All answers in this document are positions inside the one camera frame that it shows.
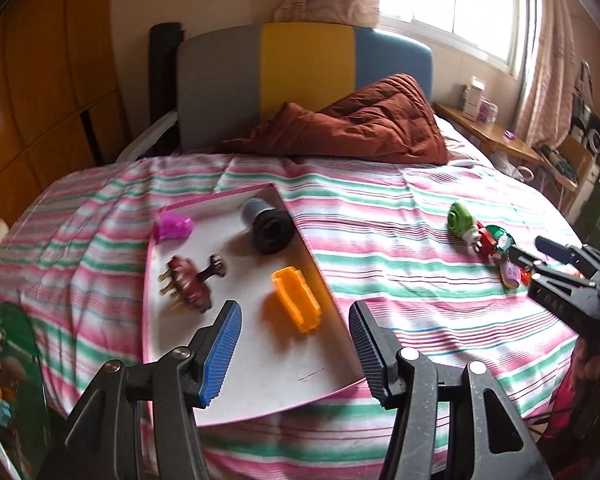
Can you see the purple box on table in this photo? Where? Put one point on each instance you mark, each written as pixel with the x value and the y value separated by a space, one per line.
pixel 487 112

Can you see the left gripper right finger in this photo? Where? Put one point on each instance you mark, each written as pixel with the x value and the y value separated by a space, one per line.
pixel 451 422

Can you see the rust brown quilt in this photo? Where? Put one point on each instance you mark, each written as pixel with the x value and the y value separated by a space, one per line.
pixel 389 120

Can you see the grey yellow blue headboard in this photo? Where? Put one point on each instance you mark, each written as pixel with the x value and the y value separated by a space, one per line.
pixel 230 80

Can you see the magenta plastic cup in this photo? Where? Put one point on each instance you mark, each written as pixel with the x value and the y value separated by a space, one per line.
pixel 171 226

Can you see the wooden wardrobe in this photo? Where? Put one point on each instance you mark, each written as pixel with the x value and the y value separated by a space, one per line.
pixel 61 107

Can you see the green white plug timer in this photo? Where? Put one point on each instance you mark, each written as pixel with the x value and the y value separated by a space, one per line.
pixel 462 224

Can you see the green plastic spool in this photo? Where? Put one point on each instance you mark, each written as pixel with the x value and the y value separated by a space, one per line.
pixel 502 239

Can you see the window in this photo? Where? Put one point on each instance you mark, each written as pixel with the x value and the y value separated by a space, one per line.
pixel 487 28

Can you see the black grey cylinder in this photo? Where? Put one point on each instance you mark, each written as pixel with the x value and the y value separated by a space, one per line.
pixel 272 228

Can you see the white box on table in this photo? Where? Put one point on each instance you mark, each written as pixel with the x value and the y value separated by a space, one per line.
pixel 473 95

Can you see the red plastic toy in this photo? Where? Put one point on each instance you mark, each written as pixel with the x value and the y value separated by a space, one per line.
pixel 487 242

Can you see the striped bed sheet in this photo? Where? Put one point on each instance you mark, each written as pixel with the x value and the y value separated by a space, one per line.
pixel 75 260

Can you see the orange plastic box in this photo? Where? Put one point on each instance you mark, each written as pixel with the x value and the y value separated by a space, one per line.
pixel 297 299

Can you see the wooden bedside table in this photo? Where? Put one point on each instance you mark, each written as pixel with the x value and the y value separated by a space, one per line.
pixel 492 138

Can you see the white pillow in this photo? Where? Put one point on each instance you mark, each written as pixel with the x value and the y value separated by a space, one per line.
pixel 462 153

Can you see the purple heart-shaped box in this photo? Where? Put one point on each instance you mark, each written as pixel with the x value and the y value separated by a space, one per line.
pixel 510 273

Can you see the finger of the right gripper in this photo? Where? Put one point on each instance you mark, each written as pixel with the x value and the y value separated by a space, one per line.
pixel 534 266
pixel 581 258

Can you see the white pink-edged tray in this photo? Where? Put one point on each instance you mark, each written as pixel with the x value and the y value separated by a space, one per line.
pixel 275 367

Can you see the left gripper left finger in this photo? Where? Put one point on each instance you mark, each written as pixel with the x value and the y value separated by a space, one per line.
pixel 104 441

